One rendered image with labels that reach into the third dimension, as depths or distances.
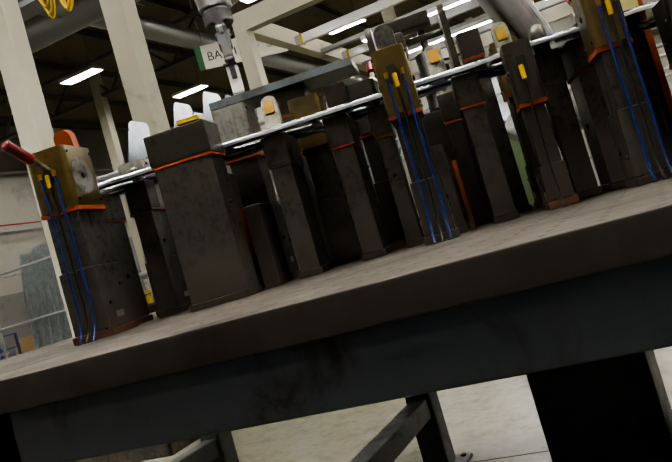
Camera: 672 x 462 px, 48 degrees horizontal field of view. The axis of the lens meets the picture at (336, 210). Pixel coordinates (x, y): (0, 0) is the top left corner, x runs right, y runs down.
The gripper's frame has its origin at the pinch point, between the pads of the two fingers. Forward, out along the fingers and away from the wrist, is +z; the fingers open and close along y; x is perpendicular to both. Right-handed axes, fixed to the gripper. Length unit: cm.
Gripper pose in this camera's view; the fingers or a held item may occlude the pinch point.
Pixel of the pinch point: (237, 86)
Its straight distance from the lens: 195.0
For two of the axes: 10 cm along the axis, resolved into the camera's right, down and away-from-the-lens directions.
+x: 9.6, -2.8, 0.8
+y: 0.6, -0.7, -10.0
